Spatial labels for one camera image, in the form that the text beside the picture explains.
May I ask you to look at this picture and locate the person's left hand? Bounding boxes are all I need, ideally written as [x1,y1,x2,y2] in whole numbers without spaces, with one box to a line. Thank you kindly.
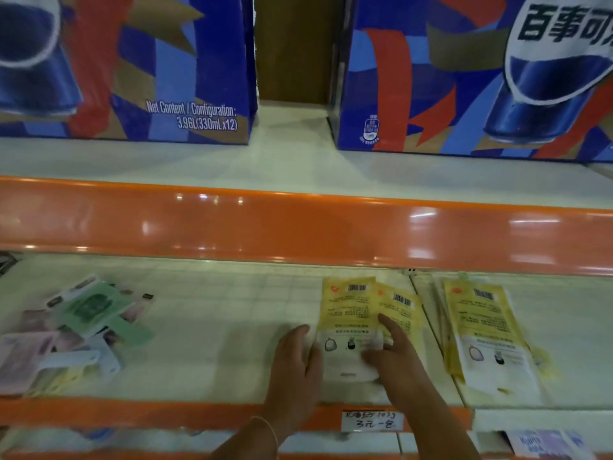
[261,324,324,438]

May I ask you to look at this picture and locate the person's right hand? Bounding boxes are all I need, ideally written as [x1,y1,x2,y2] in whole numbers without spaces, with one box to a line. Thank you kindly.
[361,313,445,413]

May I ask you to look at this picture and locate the orange edged white shelf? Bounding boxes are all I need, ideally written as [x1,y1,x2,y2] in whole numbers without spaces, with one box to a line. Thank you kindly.
[0,102,613,460]

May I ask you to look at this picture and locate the white handwritten price label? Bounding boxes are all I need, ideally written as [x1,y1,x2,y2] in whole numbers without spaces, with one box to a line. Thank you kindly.
[340,409,405,433]

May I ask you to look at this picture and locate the yellow printed packet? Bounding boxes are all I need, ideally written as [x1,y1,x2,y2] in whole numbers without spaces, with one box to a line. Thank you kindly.
[375,282,428,365]

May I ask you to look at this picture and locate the purple white packet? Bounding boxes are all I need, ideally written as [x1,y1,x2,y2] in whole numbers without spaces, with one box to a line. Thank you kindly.
[505,428,585,460]

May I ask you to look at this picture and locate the blue printed drink carton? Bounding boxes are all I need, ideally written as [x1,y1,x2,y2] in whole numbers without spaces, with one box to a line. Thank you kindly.
[329,0,613,164]
[0,0,259,145]

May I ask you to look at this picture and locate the thin white bracelet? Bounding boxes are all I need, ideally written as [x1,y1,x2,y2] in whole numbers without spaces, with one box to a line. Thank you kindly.
[248,415,280,449]

